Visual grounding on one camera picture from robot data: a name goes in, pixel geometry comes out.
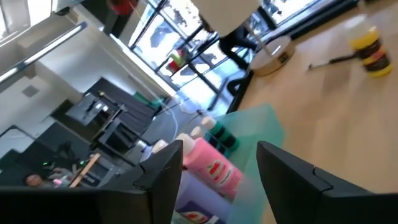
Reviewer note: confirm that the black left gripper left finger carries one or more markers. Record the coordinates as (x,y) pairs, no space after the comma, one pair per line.
(124,202)

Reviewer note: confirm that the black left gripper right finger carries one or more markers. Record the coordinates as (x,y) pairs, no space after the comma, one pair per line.
(311,199)

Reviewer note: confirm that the large pink paint bottle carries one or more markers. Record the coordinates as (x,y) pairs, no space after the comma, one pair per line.
(211,165)

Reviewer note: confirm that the small yellow paint bottle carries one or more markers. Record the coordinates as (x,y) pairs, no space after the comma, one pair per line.
(371,53)

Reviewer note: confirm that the teal translucent plastic bin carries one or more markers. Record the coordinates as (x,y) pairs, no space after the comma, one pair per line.
(264,127)

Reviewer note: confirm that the person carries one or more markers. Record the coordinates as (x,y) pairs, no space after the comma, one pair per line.
(236,43)
(35,180)

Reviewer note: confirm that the black office partition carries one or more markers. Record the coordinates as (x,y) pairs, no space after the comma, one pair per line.
(37,146)

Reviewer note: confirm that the short black paintbrush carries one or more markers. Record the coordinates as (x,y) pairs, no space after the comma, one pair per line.
(339,59)

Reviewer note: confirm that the white shade wooden base lamp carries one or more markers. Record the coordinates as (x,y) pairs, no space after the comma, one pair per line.
(273,59)

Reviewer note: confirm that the small light green cup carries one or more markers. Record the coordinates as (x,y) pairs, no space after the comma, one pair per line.
(178,57)

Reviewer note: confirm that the long ceiling light strip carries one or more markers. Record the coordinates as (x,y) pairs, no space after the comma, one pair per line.
(46,49)

